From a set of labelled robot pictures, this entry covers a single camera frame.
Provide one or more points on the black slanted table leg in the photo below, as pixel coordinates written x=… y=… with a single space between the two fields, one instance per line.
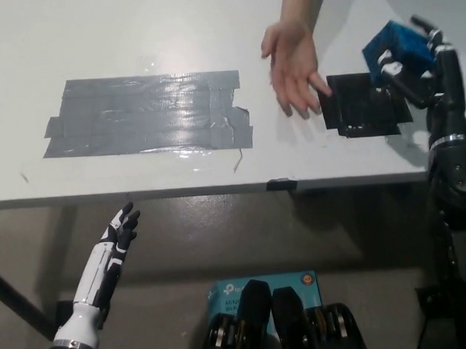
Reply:
x=17 y=299

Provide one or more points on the black tape marked spot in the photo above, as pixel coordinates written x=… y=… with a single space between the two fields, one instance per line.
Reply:
x=354 y=105

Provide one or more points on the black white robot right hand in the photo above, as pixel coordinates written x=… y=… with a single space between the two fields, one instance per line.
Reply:
x=449 y=93

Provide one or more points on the person's bare hand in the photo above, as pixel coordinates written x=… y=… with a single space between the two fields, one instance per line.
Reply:
x=293 y=62

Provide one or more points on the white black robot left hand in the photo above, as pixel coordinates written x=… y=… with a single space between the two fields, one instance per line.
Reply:
x=101 y=267

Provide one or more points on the blue rubik's cube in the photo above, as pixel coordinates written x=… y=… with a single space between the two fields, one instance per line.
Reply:
x=402 y=46

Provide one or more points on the teal router cardboard box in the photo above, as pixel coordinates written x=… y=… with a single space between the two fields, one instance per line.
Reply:
x=293 y=284

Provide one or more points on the grey duct tape patch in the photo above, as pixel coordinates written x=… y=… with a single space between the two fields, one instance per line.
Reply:
x=148 y=116

